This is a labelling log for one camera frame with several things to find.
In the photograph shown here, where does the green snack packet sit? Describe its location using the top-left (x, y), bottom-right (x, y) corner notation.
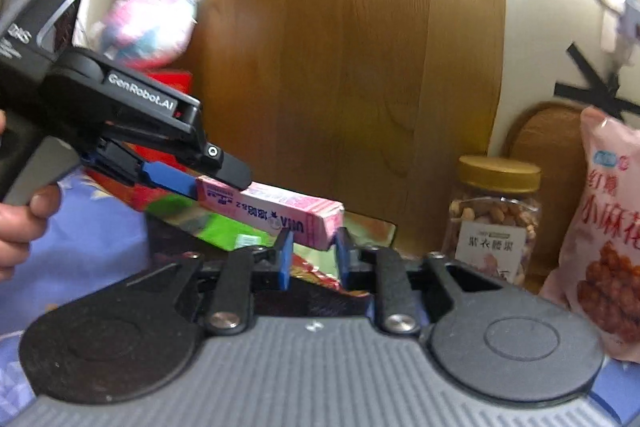
top-left (147, 194), bottom-right (282, 254)

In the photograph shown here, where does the black and white wall decoration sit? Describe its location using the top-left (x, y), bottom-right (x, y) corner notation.
top-left (502, 0), bottom-right (640, 128)

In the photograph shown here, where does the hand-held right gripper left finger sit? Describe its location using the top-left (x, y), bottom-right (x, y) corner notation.
top-left (117, 229), bottom-right (294, 336)

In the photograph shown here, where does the printed blue cloth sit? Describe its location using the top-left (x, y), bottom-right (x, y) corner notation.
top-left (0, 167), bottom-right (640, 427)

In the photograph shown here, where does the large pink snack bag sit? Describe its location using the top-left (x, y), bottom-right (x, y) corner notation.
top-left (539, 106), bottom-right (640, 364)

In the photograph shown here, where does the person's left hand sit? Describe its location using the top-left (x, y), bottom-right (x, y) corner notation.
top-left (0, 111), bottom-right (63, 281)

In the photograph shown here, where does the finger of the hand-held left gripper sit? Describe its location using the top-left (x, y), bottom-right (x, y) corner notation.
top-left (82, 138), bottom-right (201, 200)
top-left (102, 104), bottom-right (252, 190)

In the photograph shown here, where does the red gift bag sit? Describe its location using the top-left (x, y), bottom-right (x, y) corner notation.
top-left (82, 68), bottom-right (196, 214)

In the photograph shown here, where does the red snack packet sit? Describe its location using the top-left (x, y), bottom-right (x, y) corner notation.
top-left (291, 252), bottom-right (347, 292)

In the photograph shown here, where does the pink and white plush toy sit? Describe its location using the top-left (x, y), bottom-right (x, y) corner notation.
top-left (94, 0), bottom-right (207, 70)

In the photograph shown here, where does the large wooden board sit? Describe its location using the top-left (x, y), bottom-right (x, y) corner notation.
top-left (150, 0), bottom-right (509, 254)

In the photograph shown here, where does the pink drink carton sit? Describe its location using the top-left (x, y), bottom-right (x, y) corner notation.
top-left (195, 174), bottom-right (346, 252)

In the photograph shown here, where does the nut jar with gold lid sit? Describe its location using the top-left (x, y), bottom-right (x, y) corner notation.
top-left (442, 155), bottom-right (544, 289)

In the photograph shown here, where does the black basket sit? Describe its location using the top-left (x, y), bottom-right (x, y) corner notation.
top-left (144, 211), bottom-right (401, 308)

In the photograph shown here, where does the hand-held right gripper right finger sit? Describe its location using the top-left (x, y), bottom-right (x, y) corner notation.
top-left (336, 227), bottom-right (506, 336)

